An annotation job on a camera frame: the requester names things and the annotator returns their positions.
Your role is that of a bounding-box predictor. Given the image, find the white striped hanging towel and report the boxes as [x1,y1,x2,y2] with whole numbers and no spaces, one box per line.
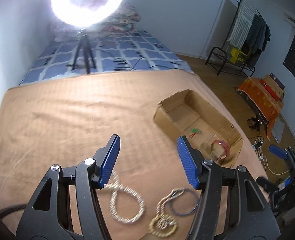
[227,0,256,49]

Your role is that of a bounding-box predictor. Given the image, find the yellow crate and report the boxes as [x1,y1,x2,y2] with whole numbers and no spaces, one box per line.
[229,47,247,64]

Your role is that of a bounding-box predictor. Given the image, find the black tripod stand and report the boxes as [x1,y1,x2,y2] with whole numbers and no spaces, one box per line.
[66,29,96,74]

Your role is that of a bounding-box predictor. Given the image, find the wooden box with red item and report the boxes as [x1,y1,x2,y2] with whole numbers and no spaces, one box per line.
[260,73,285,101]

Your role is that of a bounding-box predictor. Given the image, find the green pendant red cord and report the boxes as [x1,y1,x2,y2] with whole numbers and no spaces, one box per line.
[188,127,204,139]

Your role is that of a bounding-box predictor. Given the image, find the white power strip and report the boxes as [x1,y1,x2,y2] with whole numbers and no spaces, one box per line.
[252,138,264,161]

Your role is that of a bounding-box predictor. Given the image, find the dark hanging clothes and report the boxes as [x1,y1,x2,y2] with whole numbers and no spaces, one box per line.
[241,14,271,54]

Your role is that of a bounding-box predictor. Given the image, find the small cream pearl necklace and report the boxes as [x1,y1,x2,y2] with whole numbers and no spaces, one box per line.
[148,187,185,239]

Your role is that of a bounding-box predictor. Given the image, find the orange cloth covered furniture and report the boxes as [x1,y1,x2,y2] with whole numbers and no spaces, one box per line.
[236,77,284,140]

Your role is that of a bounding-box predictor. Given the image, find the twisted white pearl rope necklace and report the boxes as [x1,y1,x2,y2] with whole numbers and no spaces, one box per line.
[103,169,146,224]

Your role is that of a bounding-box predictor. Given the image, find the black clamp on floor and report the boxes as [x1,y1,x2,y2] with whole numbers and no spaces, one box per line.
[247,117,262,132]

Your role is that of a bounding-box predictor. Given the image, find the black cable on bed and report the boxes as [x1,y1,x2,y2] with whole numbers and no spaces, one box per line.
[104,51,183,72]

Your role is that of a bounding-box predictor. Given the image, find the bright ring light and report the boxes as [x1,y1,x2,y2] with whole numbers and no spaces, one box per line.
[51,0,122,29]

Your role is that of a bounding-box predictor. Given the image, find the white cables on floor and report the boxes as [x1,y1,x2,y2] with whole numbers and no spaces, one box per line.
[252,135,292,177]

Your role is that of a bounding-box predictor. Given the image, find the orange peach blanket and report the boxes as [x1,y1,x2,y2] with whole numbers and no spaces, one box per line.
[0,68,268,240]

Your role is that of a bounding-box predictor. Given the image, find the black clothes rack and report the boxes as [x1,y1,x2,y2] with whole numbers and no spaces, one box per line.
[205,0,271,77]

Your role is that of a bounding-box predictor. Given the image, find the cardboard box tray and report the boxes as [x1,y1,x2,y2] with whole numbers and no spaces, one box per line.
[153,89,243,168]

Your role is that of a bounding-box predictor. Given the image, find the blue white patterned bedsheet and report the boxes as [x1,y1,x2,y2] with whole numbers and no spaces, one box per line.
[20,30,191,86]

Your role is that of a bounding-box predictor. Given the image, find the folded floral quilt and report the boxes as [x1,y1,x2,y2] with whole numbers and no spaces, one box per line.
[51,3,141,38]

